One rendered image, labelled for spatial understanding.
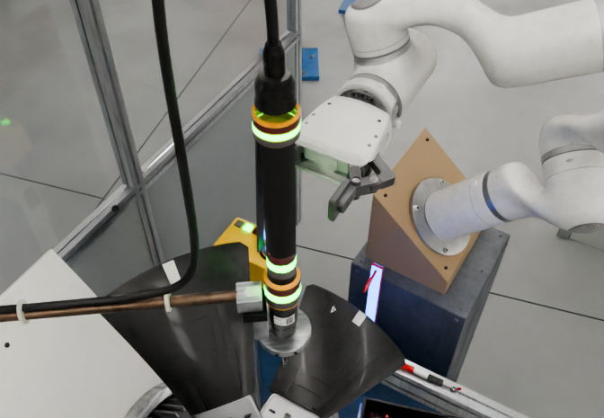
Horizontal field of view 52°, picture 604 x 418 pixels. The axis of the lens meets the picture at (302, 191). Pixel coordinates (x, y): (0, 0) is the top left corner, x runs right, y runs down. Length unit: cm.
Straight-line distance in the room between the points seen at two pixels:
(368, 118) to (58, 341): 62
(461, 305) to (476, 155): 187
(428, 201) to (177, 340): 75
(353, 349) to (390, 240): 40
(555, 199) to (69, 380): 90
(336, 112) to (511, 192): 63
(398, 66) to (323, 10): 356
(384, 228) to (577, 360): 139
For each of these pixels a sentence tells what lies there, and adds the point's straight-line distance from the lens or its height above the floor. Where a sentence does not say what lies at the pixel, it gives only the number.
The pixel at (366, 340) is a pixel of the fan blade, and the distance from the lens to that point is 117.
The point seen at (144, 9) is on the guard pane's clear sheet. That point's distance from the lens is 154.
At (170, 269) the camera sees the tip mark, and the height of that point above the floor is 144.
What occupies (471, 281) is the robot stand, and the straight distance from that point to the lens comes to 157.
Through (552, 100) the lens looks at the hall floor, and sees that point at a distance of 381.
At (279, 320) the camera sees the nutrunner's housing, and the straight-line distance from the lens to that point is 78.
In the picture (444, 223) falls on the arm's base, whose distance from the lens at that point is 144.
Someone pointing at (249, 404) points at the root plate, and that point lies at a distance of 98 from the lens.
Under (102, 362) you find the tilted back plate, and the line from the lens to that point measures 112.
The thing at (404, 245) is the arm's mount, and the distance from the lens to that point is 147.
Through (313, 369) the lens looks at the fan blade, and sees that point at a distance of 110.
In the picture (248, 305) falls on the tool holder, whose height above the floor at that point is 154.
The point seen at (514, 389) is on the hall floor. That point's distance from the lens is 254.
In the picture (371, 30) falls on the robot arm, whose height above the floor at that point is 174.
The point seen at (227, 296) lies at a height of 154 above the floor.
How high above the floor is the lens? 216
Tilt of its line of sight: 46 degrees down
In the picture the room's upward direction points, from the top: straight up
